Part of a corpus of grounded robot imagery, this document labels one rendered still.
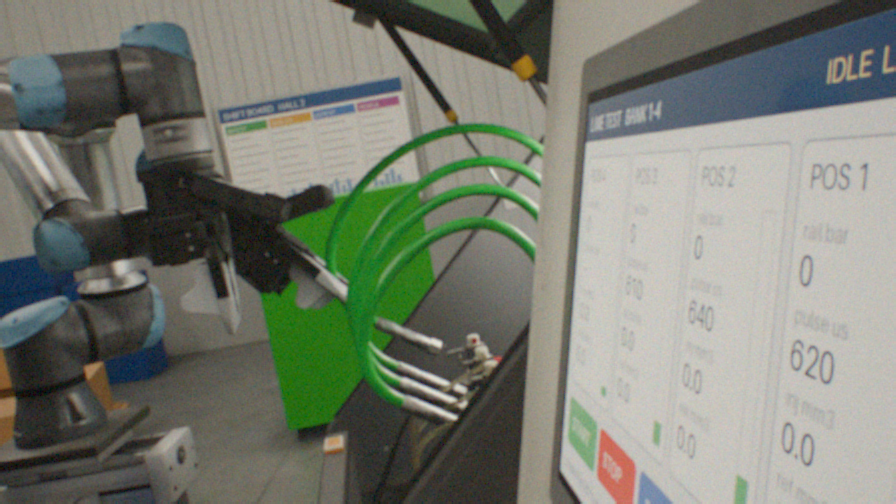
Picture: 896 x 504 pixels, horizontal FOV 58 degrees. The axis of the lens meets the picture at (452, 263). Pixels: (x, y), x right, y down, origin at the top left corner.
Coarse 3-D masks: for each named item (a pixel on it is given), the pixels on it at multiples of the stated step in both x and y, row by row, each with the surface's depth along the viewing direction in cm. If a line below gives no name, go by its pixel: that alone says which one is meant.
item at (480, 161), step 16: (464, 160) 101; (480, 160) 101; (496, 160) 101; (512, 160) 102; (432, 176) 100; (528, 176) 102; (416, 192) 100; (400, 208) 101; (384, 224) 100; (368, 240) 100; (352, 272) 101; (352, 288) 101; (400, 368) 102; (432, 384) 103
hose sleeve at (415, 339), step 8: (384, 320) 110; (376, 328) 110; (384, 328) 110; (392, 328) 110; (400, 328) 110; (392, 336) 111; (400, 336) 110; (408, 336) 110; (416, 336) 111; (424, 336) 111; (416, 344) 111; (424, 344) 111
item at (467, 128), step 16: (448, 128) 108; (464, 128) 108; (480, 128) 108; (496, 128) 109; (416, 144) 108; (528, 144) 109; (384, 160) 108; (368, 176) 108; (352, 192) 108; (336, 224) 108; (336, 240) 108; (336, 272) 109
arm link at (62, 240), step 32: (0, 64) 129; (0, 160) 121; (32, 160) 116; (32, 192) 113; (64, 192) 113; (64, 224) 108; (96, 224) 110; (64, 256) 107; (96, 256) 110; (128, 256) 114
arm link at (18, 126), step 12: (0, 72) 94; (0, 84) 93; (0, 96) 93; (12, 96) 93; (0, 108) 93; (12, 108) 94; (0, 120) 94; (12, 120) 95; (96, 120) 98; (36, 132) 98; (48, 132) 98; (60, 132) 98; (72, 132) 98; (84, 132) 101
